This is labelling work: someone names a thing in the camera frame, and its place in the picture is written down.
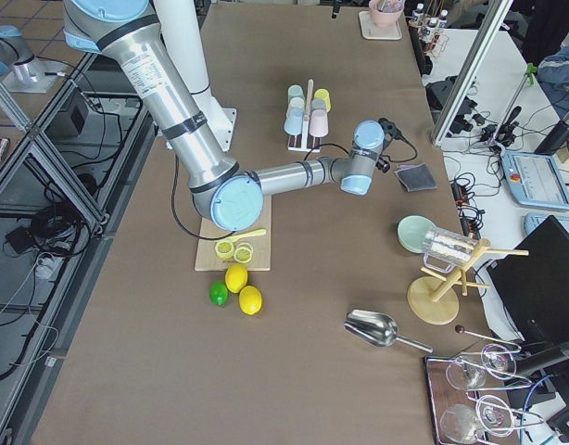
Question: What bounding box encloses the pink cup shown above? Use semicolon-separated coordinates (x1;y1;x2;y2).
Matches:
309;108;329;138

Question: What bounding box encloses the green cup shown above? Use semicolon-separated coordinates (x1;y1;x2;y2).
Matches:
287;84;305;105

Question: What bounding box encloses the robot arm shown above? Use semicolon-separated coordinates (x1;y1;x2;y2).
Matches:
63;1;386;232

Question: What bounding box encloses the blue cup on rack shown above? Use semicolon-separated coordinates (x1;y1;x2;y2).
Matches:
284;112;304;136

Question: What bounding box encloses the white cup on rack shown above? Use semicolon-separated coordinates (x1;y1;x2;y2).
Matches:
286;101;304;116

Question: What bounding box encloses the grey cup on rack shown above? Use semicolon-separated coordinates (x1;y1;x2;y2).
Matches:
310;97;327;111

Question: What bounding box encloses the yellow cup on rack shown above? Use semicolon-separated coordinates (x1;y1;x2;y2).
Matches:
313;88;332;112

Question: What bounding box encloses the yellow plastic knife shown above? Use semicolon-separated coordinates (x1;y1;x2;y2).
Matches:
221;228;267;242

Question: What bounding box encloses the wooden cutting board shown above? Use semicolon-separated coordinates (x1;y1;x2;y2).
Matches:
194;197;272;272

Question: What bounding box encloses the lemon slice lower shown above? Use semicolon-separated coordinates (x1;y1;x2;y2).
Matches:
233;242;254;264

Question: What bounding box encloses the lemon slice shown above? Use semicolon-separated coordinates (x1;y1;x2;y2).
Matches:
233;242;254;264
215;239;235;261

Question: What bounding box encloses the lemon slice top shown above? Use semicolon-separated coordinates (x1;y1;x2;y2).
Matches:
215;239;235;261

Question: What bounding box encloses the yellow lemon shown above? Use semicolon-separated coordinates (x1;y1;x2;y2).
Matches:
238;285;263;316
225;263;248;294

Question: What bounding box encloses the green lime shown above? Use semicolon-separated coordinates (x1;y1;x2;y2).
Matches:
209;281;229;306

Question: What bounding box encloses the green bowl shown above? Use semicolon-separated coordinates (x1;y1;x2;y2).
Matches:
397;215;436;254

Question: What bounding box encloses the grey cloth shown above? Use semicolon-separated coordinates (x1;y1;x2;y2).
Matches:
395;163;437;192

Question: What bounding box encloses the metal scoop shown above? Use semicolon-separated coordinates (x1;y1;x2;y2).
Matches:
344;309;433;353

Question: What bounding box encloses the glass mug on stand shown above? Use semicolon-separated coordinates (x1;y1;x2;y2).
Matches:
423;227;477;273

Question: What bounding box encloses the wooden stand base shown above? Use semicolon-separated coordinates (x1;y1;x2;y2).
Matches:
407;238;529;325

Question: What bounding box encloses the cream tray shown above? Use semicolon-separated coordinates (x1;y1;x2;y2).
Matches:
359;11;402;41

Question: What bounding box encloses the pink bowl of ice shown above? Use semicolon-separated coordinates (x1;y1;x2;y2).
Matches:
369;0;404;26

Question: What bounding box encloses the wine glass upper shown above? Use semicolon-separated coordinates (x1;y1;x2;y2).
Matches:
446;343;516;391

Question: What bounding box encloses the wine glass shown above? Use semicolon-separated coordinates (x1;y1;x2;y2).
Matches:
440;395;515;444
446;343;516;391

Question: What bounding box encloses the blue teach pendant far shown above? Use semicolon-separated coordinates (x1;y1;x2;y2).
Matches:
501;150;569;211

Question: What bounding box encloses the blue teach pendant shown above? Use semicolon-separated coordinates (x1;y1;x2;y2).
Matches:
501;150;569;211
524;211;569;242

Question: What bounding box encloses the black computer monitor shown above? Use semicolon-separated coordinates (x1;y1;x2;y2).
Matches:
487;216;569;344

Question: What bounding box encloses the wine glass lower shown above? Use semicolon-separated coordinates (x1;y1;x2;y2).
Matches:
440;395;515;444

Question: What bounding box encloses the blue teach pendant near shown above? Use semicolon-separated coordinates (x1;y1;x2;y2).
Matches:
524;211;569;242

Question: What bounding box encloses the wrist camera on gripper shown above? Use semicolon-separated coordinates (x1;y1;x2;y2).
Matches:
378;118;403;142

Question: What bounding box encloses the white wire cup rack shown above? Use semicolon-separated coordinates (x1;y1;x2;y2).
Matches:
286;78;320;153

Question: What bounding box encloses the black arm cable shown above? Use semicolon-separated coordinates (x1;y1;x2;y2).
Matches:
384;132;419;164

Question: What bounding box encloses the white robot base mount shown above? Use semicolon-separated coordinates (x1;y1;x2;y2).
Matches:
153;0;236;152

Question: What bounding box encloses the black tablet frame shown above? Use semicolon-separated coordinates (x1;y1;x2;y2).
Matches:
424;356;532;444

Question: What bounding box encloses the aluminium frame post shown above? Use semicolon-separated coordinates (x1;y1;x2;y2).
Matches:
431;0;512;148

